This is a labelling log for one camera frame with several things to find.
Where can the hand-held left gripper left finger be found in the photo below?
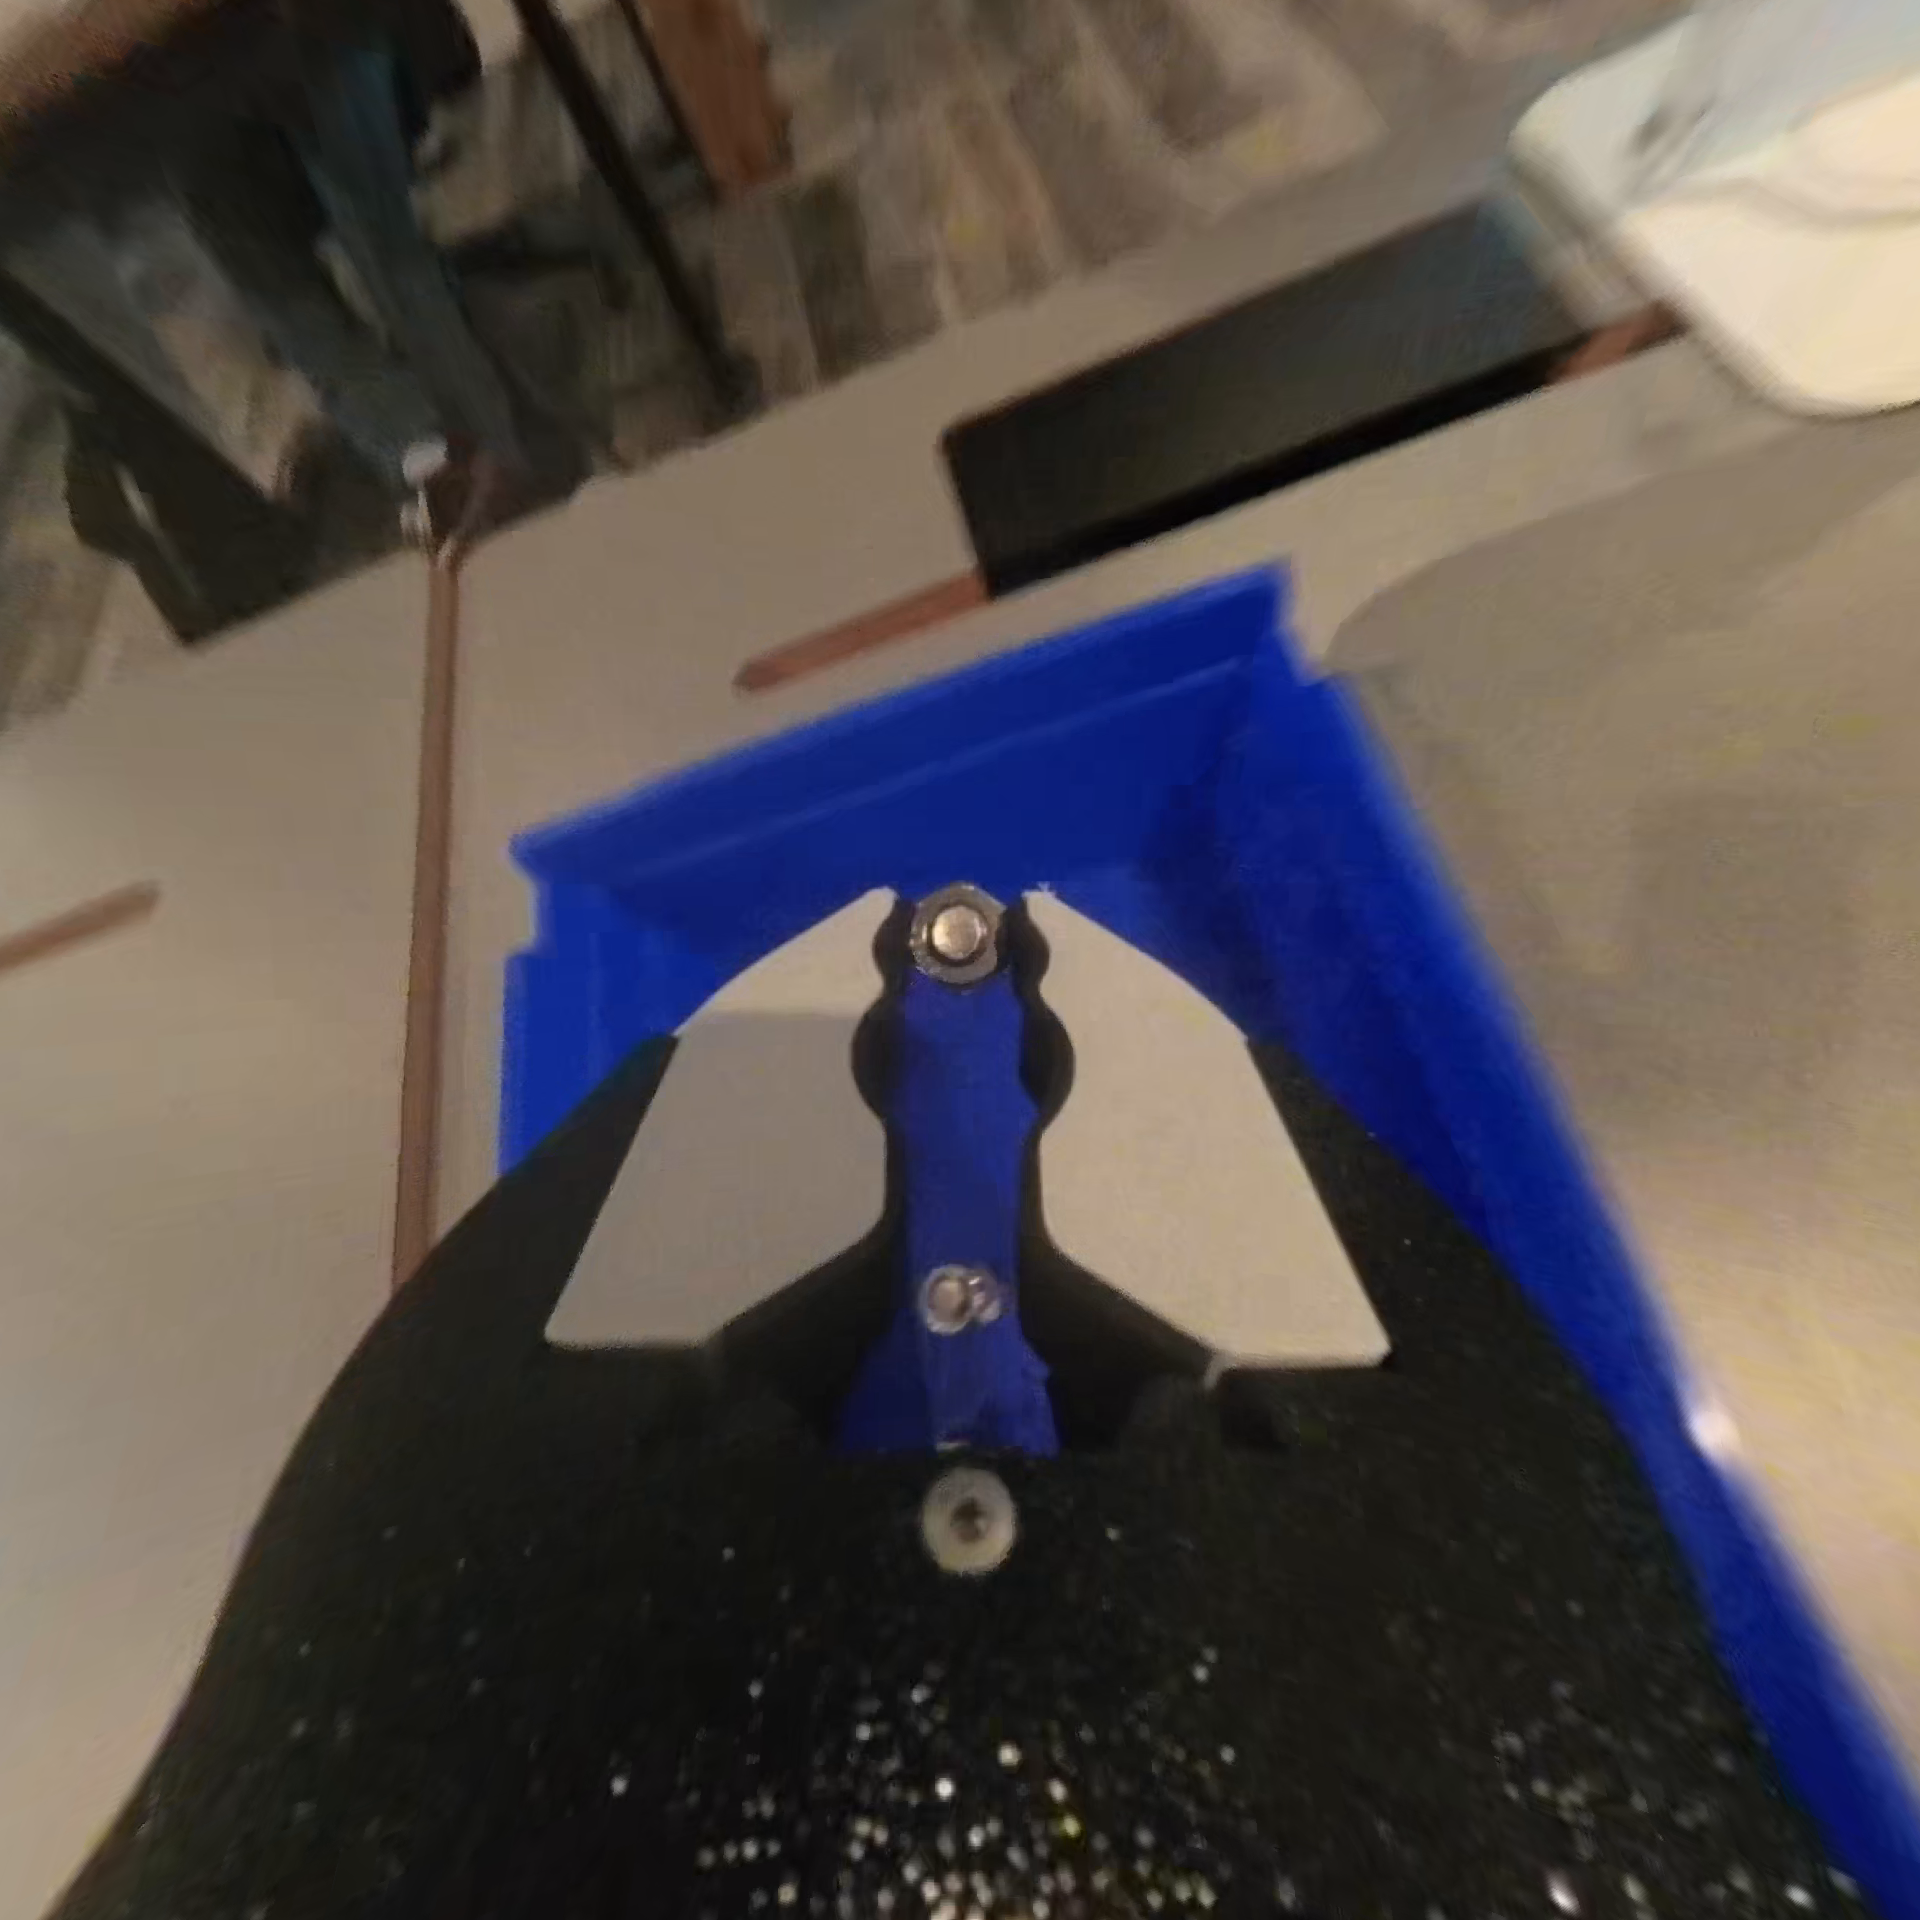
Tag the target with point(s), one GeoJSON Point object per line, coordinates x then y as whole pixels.
{"type": "Point", "coordinates": [719, 1170]}

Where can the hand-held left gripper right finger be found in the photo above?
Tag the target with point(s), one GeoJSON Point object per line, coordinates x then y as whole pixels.
{"type": "Point", "coordinates": [1199, 1184]}

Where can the blue plastic bin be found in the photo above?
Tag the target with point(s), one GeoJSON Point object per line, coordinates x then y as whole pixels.
{"type": "Point", "coordinates": [1349, 931]}

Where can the steel bolt with nut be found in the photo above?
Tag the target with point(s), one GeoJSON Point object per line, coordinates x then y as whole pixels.
{"type": "Point", "coordinates": [919, 937]}
{"type": "Point", "coordinates": [933, 1321]}

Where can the wooden pillar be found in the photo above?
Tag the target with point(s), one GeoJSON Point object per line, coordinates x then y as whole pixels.
{"type": "Point", "coordinates": [719, 90]}

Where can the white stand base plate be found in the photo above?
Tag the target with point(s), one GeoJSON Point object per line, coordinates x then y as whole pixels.
{"type": "Point", "coordinates": [1771, 225]}

